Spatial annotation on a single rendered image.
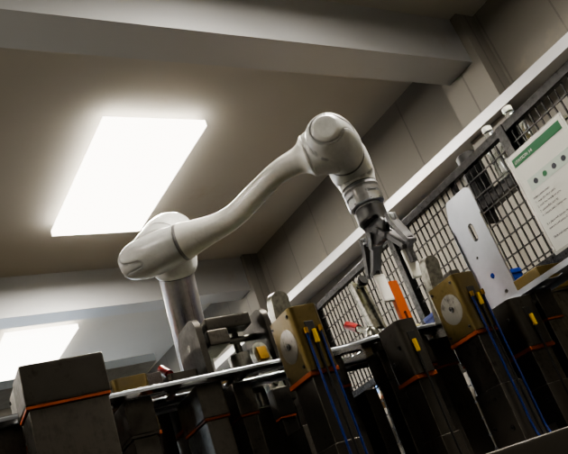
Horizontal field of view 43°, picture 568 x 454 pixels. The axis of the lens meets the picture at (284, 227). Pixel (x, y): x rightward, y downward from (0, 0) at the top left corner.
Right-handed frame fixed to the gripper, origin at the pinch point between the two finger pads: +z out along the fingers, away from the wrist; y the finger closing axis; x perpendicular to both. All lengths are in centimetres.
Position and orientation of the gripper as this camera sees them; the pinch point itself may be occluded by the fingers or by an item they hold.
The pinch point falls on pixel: (400, 284)
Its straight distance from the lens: 167.9
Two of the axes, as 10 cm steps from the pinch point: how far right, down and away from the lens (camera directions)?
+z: 3.2, 8.6, -3.9
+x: 8.6, -1.0, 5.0
